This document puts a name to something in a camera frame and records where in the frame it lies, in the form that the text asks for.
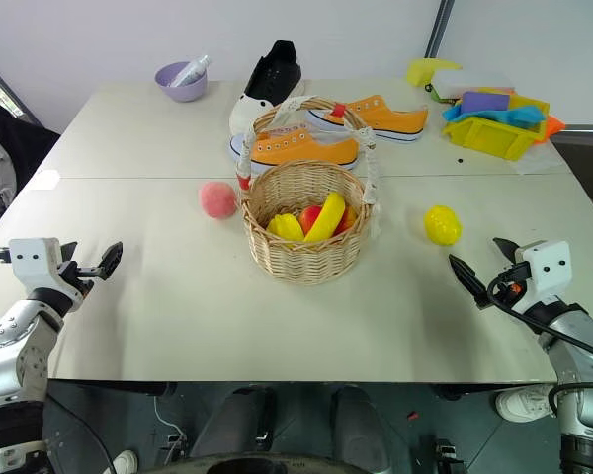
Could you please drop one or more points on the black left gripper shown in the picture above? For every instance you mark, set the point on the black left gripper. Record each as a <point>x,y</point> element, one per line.
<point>74,281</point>

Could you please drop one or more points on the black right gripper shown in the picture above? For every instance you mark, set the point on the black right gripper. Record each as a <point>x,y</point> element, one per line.
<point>509,286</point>

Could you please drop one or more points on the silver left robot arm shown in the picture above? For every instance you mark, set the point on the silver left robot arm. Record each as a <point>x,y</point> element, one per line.
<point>15,340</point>

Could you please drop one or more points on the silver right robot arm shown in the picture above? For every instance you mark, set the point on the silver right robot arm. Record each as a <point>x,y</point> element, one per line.
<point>580,355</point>

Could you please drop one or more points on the red orange toy fruit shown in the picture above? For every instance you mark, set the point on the red orange toy fruit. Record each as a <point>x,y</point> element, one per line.
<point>348,218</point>

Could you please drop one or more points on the yellow toy lemon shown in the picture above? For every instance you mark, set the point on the yellow toy lemon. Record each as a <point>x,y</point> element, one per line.
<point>442,225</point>

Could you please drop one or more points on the yellow plastic storage bin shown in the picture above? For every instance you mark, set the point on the yellow plastic storage bin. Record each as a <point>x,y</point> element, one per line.
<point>489,135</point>

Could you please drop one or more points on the black jacket on chair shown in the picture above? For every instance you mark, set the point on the black jacket on chair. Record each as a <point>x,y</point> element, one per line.
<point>5,148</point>

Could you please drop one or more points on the pink toy peach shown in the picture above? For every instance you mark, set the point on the pink toy peach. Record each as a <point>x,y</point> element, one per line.
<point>218,200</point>

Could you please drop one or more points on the white sneaker of bystander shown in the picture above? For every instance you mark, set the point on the white sneaker of bystander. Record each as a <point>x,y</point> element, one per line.
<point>524,402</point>

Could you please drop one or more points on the blue cloth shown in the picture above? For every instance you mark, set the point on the blue cloth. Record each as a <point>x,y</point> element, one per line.
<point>516,117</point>

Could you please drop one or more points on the orange cloth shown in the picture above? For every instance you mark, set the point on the orange cloth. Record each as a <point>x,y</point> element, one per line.
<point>553,126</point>

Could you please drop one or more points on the purple sponge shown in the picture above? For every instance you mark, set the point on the purple sponge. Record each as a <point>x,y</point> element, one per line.
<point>484,102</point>

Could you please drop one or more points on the yellow toy banana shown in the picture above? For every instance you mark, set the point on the yellow toy banana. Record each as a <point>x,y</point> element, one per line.
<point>326,217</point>

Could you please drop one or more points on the orange canvas sneaker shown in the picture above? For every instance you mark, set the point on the orange canvas sneaker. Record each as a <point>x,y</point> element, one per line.
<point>301,150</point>
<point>390,119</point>

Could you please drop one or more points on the green clip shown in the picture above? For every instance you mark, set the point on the green clip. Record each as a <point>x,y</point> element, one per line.
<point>432,91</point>

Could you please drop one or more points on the red toy apple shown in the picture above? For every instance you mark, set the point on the red toy apple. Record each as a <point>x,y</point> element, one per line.
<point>310,217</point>

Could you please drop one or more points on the purple plastic bowl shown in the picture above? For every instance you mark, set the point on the purple plastic bowl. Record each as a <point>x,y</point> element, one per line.
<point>183,89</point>

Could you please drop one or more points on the yellow toy starfruit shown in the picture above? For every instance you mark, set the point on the yellow toy starfruit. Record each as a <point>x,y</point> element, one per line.
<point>284,228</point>

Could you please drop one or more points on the dark rounded shape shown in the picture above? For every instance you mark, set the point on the dark rounded shape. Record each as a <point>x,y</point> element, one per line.
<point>358,424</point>

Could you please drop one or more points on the white shoe on floor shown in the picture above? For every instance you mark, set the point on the white shoe on floor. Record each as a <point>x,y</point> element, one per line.
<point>126,461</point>

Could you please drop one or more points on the white plastic bottle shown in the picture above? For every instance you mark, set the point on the white plastic bottle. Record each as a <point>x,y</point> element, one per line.
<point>190,73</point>

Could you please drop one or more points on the black and white sneaker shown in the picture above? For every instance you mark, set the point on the black and white sneaker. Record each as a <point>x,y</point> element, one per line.
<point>272,79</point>

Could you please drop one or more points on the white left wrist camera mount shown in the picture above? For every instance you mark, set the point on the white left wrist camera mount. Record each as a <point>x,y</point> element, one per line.
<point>34,261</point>

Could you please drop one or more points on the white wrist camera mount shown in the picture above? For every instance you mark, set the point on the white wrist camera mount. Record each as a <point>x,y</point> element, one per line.
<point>34,261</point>
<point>546,269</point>

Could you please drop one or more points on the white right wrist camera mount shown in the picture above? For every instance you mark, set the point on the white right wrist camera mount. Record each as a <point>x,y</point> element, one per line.
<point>546,269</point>

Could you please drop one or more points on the grey metal post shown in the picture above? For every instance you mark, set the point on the grey metal post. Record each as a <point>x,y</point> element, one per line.
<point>437,29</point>

